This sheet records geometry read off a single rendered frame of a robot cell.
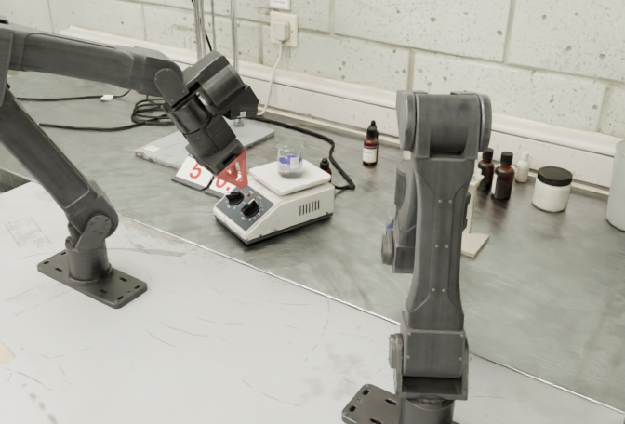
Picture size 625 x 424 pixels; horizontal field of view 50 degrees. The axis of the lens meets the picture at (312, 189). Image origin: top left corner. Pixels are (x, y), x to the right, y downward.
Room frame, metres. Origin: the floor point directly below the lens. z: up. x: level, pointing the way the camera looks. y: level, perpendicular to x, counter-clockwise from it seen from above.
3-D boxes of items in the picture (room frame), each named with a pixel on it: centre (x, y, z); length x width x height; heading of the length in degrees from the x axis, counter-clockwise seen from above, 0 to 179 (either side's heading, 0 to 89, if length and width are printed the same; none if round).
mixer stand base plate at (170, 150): (1.51, 0.26, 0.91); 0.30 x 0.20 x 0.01; 147
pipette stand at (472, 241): (1.06, -0.27, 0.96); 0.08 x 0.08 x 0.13; 58
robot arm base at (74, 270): (0.92, 0.36, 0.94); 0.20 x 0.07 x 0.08; 57
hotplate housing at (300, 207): (1.14, 0.07, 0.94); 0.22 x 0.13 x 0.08; 126
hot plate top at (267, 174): (1.16, 0.04, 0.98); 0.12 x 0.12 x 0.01; 36
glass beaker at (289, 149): (1.15, 0.05, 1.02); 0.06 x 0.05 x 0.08; 52
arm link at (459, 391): (0.60, -0.14, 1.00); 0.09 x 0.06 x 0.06; 88
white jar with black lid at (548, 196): (1.21, -0.48, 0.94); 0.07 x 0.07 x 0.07
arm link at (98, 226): (0.93, 0.36, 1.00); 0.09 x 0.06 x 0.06; 29
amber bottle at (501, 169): (1.24, -0.39, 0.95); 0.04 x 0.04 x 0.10
